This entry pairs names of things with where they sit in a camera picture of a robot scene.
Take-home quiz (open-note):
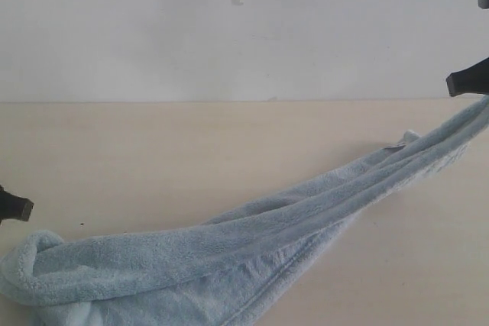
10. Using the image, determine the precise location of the light blue terry towel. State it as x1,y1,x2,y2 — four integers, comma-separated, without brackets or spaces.
1,98,488,325

